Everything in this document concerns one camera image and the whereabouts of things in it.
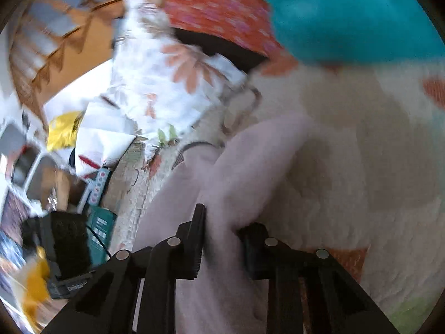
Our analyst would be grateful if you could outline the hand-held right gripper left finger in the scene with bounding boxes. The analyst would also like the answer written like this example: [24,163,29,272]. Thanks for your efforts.
[42,203,206,334]

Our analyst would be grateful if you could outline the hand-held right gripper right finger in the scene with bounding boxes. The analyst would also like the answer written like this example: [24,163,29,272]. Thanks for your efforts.
[238,223,400,334]

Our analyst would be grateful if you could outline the pale pink garment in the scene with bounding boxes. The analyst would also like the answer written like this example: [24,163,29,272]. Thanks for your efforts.
[134,113,348,334]

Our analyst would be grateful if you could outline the teal box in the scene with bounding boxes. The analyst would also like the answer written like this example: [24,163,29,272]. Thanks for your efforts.
[85,205,117,268]

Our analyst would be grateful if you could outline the black device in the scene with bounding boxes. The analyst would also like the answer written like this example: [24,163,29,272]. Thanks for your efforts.
[21,210,94,281]

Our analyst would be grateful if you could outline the fuzzy patchwork blanket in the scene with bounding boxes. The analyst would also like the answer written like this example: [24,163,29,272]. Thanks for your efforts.
[104,54,445,334]

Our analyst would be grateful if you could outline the white plastic bag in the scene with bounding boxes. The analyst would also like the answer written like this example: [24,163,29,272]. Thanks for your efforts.
[75,101,140,181]

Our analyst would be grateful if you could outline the yellow cloth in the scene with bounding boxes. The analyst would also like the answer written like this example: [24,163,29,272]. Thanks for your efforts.
[21,247,53,315]

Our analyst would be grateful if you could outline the white floral cloth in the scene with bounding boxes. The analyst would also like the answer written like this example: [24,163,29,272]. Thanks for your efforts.
[111,0,247,147]

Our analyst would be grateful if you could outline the yellow bag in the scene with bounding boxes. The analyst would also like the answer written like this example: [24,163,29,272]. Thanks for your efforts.
[47,111,84,152]

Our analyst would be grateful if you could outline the wooden furniture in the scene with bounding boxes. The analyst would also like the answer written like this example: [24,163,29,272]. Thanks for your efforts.
[10,0,167,122]

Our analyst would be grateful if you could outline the red patterned blanket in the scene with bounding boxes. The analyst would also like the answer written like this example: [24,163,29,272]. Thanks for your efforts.
[163,0,284,56]

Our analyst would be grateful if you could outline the teal cloth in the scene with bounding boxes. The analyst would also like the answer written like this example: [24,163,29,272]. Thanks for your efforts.
[248,0,445,65]

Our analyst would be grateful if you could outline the black cable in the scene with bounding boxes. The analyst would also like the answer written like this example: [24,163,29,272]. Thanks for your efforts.
[85,224,112,258]

